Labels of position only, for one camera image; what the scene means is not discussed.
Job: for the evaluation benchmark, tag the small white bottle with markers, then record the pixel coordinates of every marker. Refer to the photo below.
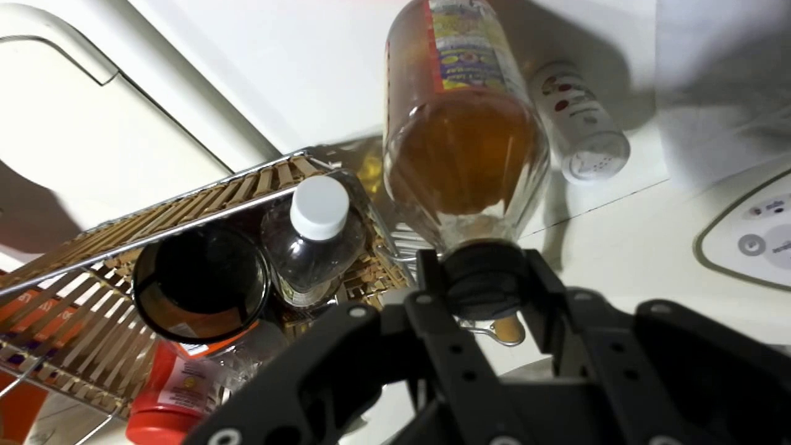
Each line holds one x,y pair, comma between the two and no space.
583,124

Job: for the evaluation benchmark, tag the oval machine control panel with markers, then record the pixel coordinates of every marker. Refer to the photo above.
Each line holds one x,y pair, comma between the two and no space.
758,236

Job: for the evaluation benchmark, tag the red capped bottle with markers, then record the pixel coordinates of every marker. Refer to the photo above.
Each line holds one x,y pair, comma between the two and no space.
169,397

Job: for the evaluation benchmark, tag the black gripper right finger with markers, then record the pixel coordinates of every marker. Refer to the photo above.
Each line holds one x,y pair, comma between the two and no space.
658,380

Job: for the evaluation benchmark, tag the orange red packet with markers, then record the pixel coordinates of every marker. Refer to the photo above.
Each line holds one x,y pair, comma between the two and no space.
17,411

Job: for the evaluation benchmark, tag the amber juice bottle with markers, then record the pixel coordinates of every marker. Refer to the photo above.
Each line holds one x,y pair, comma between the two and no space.
465,140

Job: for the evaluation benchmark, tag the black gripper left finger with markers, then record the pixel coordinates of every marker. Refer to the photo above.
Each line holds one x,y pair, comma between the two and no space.
355,373

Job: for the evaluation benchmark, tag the white machine with lid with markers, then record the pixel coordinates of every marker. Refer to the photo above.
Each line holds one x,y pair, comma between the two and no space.
82,140

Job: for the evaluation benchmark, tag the clear bottle with white cap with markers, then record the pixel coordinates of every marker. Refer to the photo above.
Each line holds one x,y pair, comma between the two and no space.
317,231

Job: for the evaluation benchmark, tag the brown wicker basket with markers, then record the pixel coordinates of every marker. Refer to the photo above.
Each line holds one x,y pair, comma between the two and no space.
91,347

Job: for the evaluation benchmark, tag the dark round jar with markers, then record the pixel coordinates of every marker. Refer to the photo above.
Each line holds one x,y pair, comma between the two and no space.
201,286

